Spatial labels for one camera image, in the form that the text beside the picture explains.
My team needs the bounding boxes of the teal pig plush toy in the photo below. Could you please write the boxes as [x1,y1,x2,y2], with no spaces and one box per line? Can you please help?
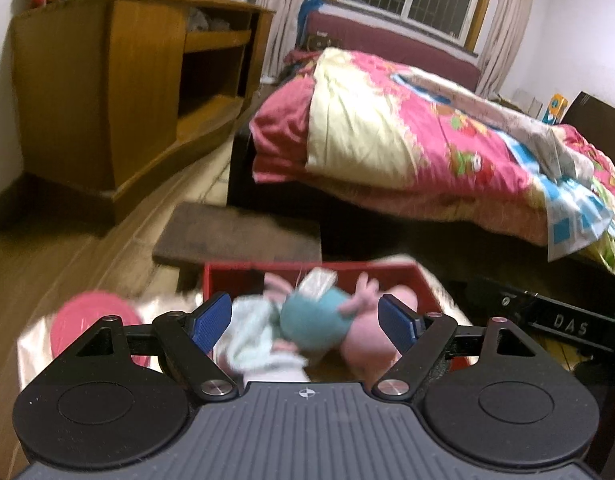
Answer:
[264,268,418,387]

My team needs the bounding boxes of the red cardboard box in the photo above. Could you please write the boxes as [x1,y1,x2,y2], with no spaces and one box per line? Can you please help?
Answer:
[203,257,468,385]

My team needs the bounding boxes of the brown floor mat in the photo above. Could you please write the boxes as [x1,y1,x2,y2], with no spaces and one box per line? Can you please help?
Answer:
[152,202,321,269]

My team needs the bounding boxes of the pink lidded drink cup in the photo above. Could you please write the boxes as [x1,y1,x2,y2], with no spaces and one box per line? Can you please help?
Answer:
[49,290,142,359]

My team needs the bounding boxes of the floral satin tablecloth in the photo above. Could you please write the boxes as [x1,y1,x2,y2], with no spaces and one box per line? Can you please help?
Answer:
[15,253,473,391]

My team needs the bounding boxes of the orange blue box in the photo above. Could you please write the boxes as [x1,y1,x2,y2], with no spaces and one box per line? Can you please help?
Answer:
[542,93,569,125]

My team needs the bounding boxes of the pink floral quilt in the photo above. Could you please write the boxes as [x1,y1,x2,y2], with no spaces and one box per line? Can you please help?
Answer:
[247,46,615,279]

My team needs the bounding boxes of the wooden cabinet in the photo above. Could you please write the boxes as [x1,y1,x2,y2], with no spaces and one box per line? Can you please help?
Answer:
[11,0,272,224]

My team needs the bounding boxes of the beige right curtain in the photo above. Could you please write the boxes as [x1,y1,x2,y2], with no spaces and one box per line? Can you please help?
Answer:
[475,0,533,99]

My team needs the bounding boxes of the blue bag by bed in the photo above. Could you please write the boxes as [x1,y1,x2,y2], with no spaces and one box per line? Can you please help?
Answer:
[295,0,324,47]

